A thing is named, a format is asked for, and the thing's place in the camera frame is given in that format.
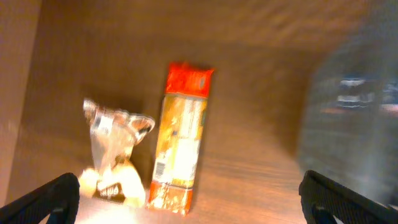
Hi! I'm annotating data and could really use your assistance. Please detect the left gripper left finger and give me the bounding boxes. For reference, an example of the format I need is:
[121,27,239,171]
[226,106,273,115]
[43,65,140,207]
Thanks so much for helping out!
[1,172,80,224]

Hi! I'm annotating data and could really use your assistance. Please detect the grey plastic basket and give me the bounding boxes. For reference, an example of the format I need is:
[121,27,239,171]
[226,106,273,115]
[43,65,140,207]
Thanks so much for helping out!
[297,35,397,205]

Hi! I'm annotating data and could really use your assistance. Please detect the clear bread bag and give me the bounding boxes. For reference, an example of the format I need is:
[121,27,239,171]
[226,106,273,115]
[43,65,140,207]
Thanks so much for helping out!
[78,98,155,208]

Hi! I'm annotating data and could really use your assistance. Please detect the orange pasta packet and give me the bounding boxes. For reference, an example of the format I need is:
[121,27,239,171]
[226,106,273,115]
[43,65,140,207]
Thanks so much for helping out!
[147,62,214,216]

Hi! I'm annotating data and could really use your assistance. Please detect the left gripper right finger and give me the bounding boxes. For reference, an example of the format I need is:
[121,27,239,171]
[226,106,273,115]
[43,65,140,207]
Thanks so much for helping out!
[298,170,397,224]

